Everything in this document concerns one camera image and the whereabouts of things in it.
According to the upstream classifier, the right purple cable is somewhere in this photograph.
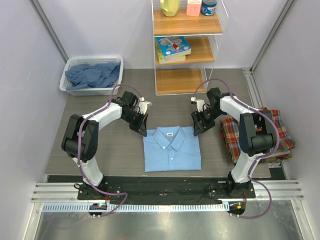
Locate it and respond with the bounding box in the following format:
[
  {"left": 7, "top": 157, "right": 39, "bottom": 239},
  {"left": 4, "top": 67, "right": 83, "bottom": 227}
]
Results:
[{"left": 190, "top": 78, "right": 281, "bottom": 219}]

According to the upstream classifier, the white plastic basket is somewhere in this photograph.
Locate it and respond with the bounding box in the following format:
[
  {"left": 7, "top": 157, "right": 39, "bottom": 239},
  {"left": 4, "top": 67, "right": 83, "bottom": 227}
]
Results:
[{"left": 59, "top": 56, "right": 124, "bottom": 96}]

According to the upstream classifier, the red plaid folded shirt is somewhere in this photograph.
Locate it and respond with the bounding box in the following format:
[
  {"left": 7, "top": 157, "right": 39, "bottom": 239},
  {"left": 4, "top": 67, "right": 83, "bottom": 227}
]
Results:
[{"left": 220, "top": 109, "right": 296, "bottom": 164}]

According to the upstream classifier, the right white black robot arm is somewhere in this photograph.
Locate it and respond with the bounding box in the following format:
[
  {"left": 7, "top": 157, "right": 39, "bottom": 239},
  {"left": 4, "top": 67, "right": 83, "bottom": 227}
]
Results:
[{"left": 191, "top": 87, "right": 279, "bottom": 198}]

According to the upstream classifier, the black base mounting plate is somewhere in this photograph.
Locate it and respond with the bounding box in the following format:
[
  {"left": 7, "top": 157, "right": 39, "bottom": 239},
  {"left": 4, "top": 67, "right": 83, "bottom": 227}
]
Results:
[{"left": 47, "top": 174, "right": 256, "bottom": 203}]

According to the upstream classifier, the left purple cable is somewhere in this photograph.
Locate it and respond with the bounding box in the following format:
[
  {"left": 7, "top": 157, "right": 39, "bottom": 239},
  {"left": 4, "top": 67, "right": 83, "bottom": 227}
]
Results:
[{"left": 76, "top": 83, "right": 146, "bottom": 217}]

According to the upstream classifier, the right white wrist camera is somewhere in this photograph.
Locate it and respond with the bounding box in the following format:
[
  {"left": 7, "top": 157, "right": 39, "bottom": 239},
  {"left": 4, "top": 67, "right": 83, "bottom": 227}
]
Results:
[{"left": 190, "top": 96, "right": 205, "bottom": 112}]

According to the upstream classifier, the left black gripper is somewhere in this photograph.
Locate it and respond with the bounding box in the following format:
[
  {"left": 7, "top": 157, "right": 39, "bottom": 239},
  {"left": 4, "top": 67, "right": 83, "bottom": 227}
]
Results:
[{"left": 121, "top": 110, "right": 148, "bottom": 137}]

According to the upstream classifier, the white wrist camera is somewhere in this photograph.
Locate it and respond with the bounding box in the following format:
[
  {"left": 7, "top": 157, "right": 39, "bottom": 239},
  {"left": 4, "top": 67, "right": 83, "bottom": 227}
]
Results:
[
  {"left": 190, "top": 96, "right": 205, "bottom": 112},
  {"left": 138, "top": 97, "right": 152, "bottom": 115}
]

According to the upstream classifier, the purple cable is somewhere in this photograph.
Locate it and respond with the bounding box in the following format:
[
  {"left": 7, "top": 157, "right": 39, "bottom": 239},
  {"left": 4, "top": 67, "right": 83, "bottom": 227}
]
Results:
[
  {"left": 76, "top": 83, "right": 146, "bottom": 217},
  {"left": 190, "top": 78, "right": 281, "bottom": 219}
]

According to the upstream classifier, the light blue long sleeve shirt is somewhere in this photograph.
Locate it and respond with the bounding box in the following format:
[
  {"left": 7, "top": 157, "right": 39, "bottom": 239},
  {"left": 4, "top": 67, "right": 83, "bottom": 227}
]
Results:
[{"left": 143, "top": 126, "right": 202, "bottom": 173}]

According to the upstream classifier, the white slotted cable duct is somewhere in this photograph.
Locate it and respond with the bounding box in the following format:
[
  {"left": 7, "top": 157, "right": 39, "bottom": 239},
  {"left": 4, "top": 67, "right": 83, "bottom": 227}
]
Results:
[{"left": 42, "top": 202, "right": 230, "bottom": 213}]

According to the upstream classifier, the white wire wooden shelf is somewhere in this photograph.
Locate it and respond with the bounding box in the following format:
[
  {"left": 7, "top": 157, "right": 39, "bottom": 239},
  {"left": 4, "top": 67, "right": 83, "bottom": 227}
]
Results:
[{"left": 151, "top": 0, "right": 229, "bottom": 96}]

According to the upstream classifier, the red white marker pen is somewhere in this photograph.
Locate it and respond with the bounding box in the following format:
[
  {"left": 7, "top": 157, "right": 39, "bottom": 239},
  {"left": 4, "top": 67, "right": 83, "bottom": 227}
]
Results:
[{"left": 166, "top": 37, "right": 180, "bottom": 50}]

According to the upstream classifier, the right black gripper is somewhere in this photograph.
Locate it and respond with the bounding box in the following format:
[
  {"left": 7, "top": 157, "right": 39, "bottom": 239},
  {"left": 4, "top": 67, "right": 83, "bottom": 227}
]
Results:
[{"left": 191, "top": 107, "right": 224, "bottom": 136}]

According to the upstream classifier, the dark blue checked shirt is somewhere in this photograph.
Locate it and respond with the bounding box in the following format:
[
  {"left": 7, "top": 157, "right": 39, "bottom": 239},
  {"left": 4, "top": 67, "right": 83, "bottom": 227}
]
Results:
[{"left": 65, "top": 62, "right": 121, "bottom": 91}]

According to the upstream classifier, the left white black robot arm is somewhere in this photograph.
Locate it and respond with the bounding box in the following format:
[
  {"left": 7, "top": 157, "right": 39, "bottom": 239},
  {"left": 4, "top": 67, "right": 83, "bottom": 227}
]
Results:
[{"left": 61, "top": 91, "right": 152, "bottom": 200}]

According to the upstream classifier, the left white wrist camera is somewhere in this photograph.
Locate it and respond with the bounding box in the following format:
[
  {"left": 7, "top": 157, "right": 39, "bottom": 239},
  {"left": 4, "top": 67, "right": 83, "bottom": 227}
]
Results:
[{"left": 138, "top": 97, "right": 152, "bottom": 115}]

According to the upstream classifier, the pink box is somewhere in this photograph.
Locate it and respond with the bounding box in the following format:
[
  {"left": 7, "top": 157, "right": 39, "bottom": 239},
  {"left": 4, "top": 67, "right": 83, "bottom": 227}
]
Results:
[{"left": 186, "top": 0, "right": 202, "bottom": 17}]

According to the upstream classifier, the blue tin can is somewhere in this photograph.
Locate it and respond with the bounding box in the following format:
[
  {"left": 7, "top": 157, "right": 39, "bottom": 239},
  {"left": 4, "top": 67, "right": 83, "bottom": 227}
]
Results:
[{"left": 200, "top": 0, "right": 218, "bottom": 16}]

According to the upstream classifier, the yellow bottle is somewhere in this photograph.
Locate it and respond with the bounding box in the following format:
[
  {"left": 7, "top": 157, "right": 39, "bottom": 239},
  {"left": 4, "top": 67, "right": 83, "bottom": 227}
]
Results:
[{"left": 160, "top": 0, "right": 180, "bottom": 17}]

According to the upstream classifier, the green book underneath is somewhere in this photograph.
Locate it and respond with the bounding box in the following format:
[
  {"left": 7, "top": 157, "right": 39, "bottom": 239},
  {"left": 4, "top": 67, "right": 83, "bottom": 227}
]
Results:
[{"left": 155, "top": 44, "right": 186, "bottom": 64}]

